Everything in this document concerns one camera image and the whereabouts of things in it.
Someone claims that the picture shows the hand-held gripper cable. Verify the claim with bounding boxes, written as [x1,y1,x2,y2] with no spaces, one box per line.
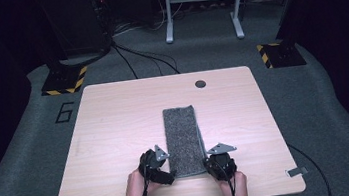
[127,163,152,196]
[225,170,239,196]

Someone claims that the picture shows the person's right hand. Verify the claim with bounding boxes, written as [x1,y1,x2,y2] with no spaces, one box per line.
[216,169,250,196]

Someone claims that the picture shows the black hazard-striped stand base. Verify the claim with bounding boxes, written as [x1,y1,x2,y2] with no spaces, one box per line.
[38,64,92,98]
[255,38,307,72]

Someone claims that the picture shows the person's left hand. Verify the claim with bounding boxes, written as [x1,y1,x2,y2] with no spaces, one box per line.
[116,165,164,196]

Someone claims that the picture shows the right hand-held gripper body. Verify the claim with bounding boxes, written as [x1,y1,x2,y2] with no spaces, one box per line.
[200,140,242,185]

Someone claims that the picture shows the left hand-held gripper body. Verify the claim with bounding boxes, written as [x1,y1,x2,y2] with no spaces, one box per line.
[135,142,175,186]

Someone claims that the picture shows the black cabinet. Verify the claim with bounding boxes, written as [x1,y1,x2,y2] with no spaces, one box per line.
[33,0,115,67]

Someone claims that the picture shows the left hand-held gripper cable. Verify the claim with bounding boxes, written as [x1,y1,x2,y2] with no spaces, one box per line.
[127,163,152,196]

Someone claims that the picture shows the right hand-held gripper cable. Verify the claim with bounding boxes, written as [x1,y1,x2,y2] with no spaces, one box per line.
[225,170,239,196]

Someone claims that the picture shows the thin black cable beside table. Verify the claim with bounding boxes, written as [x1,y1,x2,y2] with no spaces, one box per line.
[286,139,334,196]

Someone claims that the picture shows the grey towel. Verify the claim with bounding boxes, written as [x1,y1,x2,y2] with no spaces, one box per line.
[161,103,211,180]

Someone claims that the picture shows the grey tape strip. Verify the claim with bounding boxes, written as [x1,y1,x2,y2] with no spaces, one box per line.
[284,164,310,179]

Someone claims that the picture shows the black floor cable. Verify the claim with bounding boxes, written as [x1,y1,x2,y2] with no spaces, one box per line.
[111,34,182,83]
[111,41,140,83]

